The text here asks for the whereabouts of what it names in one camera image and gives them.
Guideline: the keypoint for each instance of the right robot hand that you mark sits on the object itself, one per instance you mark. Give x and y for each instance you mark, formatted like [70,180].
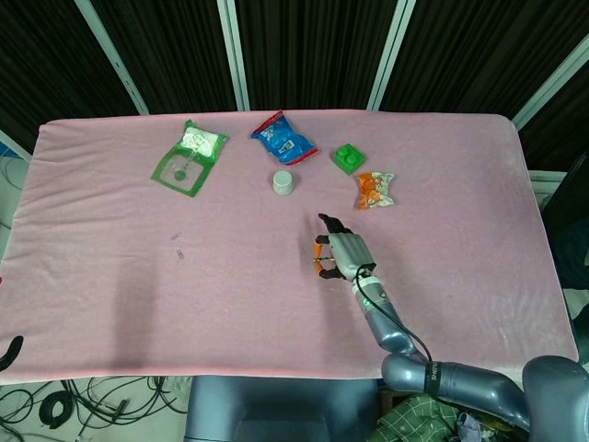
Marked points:
[352,253]

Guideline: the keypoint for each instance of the orange white crumpled wrapper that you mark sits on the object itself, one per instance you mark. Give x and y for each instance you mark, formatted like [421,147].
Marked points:
[373,191]

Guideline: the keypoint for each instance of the blue snack bag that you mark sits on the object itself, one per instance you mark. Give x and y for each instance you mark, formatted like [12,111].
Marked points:
[283,140]

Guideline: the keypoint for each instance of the green checkered cloth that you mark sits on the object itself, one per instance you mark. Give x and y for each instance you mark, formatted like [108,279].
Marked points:
[414,423]

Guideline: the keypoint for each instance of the pink tablecloth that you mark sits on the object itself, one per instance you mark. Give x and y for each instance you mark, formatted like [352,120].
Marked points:
[230,313]

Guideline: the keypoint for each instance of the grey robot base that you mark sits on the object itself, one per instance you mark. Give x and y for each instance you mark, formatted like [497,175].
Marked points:
[276,405]

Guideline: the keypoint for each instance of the black pleated curtain panel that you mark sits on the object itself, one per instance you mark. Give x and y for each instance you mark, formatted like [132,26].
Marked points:
[570,119]
[483,55]
[46,55]
[313,55]
[175,55]

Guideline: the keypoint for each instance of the white small cup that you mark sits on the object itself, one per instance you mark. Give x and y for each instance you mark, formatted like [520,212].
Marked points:
[283,182]

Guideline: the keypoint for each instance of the blue grey rag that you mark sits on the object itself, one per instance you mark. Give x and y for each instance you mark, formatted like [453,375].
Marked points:
[468,428]

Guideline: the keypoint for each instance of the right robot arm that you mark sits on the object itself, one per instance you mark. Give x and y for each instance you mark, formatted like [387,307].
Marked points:
[391,331]

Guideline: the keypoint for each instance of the green toy brick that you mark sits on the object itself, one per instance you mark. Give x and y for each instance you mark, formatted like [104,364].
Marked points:
[348,157]

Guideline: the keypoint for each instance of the green white plastic packet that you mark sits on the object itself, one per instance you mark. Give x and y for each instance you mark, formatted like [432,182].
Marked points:
[195,147]

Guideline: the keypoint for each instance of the white metal frame post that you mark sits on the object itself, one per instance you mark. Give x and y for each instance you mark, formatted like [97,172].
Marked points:
[14,145]
[390,55]
[552,83]
[233,55]
[116,64]

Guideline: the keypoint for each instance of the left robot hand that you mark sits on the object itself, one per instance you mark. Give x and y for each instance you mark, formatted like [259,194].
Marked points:
[14,347]

